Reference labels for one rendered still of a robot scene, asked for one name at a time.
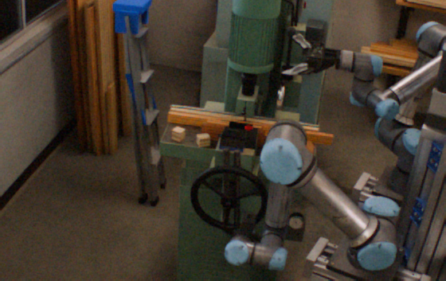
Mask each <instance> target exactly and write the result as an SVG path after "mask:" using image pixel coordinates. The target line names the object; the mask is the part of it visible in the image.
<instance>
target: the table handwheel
mask: <svg viewBox="0 0 446 281"><path fill-rule="evenodd" d="M223 173H230V174H237V175H240V176H242V177H244V178H246V179H248V180H249V181H250V182H251V183H252V184H253V185H254V186H255V187H256V188H257V189H256V190H253V191H251V192H247V193H242V194H239V195H238V194H237V189H236V187H235V186H234V180H229V187H228V189H227V190H226V191H225V192H224V193H223V192H221V191H220V190H219V189H217V188H216V187H214V186H213V185H211V184H209V183H208V182H207V181H206V179H207V178H209V177H211V176H213V175H215V174H223ZM201 184H203V185H205V186H206V187H208V188H209V189H211V190H212V191H214V192H215V193H216V194H218V195H219V196H221V205H222V206H223V207H224V208H226V211H225V222H221V221H218V220H216V219H214V218H212V217H210V216H208V215H207V214H206V213H205V212H204V211H203V209H202V208H201V206H200V205H199V202H198V189H199V187H200V185H201ZM191 187H192V189H191V192H190V198H191V202H192V205H193V207H194V210H195V212H196V213H197V215H199V216H200V218H201V219H203V221H204V222H206V223H207V224H209V225H211V226H213V227H215V228H219V229H221V230H225V231H234V229H236V228H240V224H241V223H237V224H229V215H230V210H231V209H233V208H235V207H236V206H237V202H238V199H241V198H242V197H247V196H250V195H253V194H257V193H260V196H261V207H260V211H259V212H258V214H257V215H256V224H258V223H259V222H260V221H261V220H262V219H263V218H264V216H265V215H266V212H267V205H268V191H267V190H266V188H265V186H264V184H263V182H262V181H261V180H260V179H259V178H258V177H257V176H256V175H254V174H253V173H251V172H249V171H248V170H246V169H244V168H241V167H239V166H231V165H222V166H214V167H211V168H209V169H207V170H205V171H203V172H202V173H200V174H199V175H198V176H197V177H196V178H195V180H194V182H193V184H192V186H191Z"/></svg>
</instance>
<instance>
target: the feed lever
mask: <svg viewBox="0 0 446 281"><path fill-rule="evenodd" d="M287 34H288V35H289V42H288V55H287V63H286V65H282V66H281V77H280V79H281V80H292V78H293V75H287V74H283V73H282V71H285V70H287V69H291V68H294V67H293V66H290V61H291V48H292V42H293V40H292V36H294V35H295V34H296V29H295V28H294V27H292V26H290V27H288V29H287Z"/></svg>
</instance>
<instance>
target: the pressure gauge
mask: <svg viewBox="0 0 446 281"><path fill-rule="evenodd" d="M294 218H295V219H294ZM296 222H297V223H296ZM288 223H289V224H290V226H291V227H292V228H294V229H296V228H302V227H303V226H304V216H303V215H302V214H301V213H293V214H291V215H290V217H289V222H288Z"/></svg>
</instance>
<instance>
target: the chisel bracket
mask: <svg viewBox="0 0 446 281"><path fill-rule="evenodd" d="M258 89H259V87H258V86H255V89H254V94H253V95H252V96H245V95H243V94H242V93H241V91H242V85H241V89H240V92H239V95H238V98H237V111H236V114H237V115H242V114H241V112H242V111H243V110H244V108H245V107H247V110H246V112H247V114H246V116H251V117H253V115H254V112H255V110H256V109H255V108H256V102H257V94H258Z"/></svg>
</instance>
